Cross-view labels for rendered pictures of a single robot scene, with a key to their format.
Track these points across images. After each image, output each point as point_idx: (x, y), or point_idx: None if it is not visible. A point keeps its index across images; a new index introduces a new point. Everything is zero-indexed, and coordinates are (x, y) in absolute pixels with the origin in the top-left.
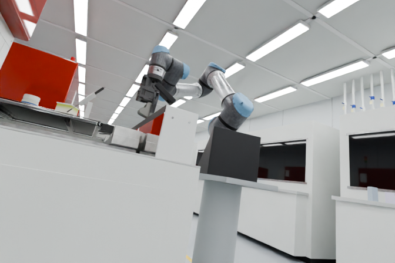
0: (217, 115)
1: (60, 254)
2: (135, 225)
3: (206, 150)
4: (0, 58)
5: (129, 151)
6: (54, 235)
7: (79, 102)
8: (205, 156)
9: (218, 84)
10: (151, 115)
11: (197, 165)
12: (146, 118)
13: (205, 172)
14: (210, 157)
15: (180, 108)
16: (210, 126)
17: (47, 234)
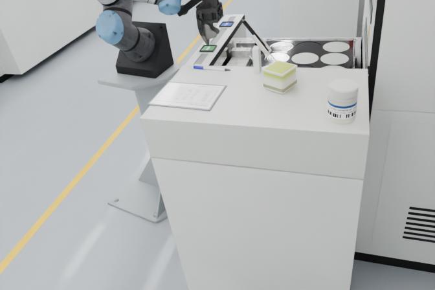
0: (115, 12)
1: None
2: None
3: (162, 49)
4: (372, 21)
5: (263, 37)
6: None
7: (270, 50)
8: (164, 54)
9: None
10: (237, 26)
11: (153, 71)
12: (233, 30)
13: (171, 65)
14: (171, 50)
15: (236, 14)
16: (126, 28)
17: None
